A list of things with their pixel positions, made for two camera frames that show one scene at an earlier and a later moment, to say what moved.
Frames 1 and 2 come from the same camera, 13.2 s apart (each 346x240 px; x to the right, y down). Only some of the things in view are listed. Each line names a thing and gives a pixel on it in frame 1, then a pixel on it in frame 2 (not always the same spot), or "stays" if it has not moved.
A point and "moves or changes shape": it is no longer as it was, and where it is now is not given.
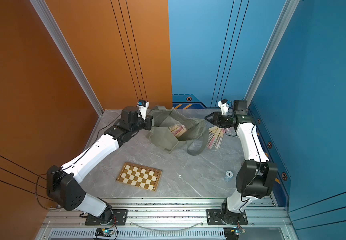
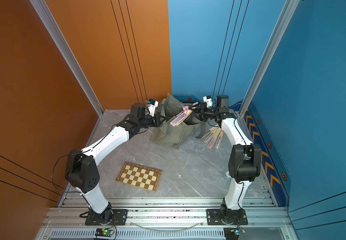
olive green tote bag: (164, 118) moves or changes shape
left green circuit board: (104, 232) stays
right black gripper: (216, 118) -> (202, 106)
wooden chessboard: (139, 176) stays
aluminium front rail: (169, 219) stays
